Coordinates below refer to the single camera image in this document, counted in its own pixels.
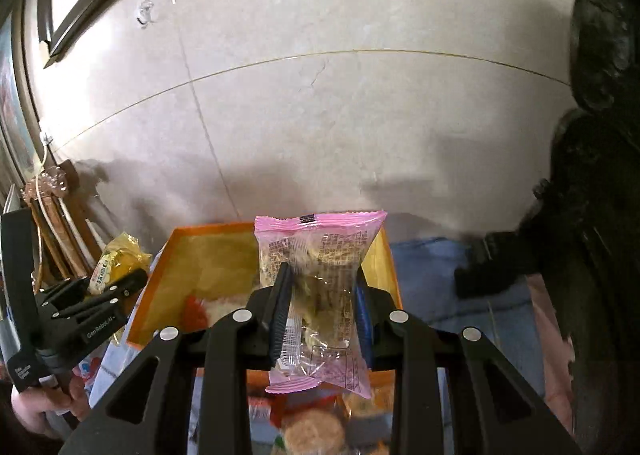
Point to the blue checked cloth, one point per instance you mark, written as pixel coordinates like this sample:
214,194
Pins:
435,285

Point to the person's left hand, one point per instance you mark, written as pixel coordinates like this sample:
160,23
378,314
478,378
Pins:
40,410

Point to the clear wall hook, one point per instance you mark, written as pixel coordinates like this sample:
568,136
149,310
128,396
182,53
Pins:
145,12

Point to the pink clear snack packet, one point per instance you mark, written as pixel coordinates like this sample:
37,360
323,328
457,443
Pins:
320,245

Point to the red white snack packet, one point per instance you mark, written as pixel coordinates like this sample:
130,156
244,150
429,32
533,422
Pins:
200,310

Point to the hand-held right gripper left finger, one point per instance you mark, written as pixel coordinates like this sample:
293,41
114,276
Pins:
280,307

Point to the orange cardboard box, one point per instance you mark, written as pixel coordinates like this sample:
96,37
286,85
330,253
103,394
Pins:
210,255

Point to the crumpled clear plastic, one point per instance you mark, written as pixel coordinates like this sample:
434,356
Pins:
50,182

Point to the white blue snack packet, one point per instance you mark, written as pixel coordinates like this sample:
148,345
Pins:
100,365

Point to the pink printed cloth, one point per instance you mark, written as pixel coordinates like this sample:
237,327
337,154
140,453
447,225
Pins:
550,335

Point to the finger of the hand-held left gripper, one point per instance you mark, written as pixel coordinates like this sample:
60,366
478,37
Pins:
127,282
65,291

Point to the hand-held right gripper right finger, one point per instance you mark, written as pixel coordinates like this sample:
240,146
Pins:
362,317

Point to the large black object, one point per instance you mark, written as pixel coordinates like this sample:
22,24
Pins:
600,235

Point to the pale yellow snack packet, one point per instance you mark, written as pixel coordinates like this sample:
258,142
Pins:
117,257

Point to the wooden chair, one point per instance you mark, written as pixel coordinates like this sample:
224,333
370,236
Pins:
55,230

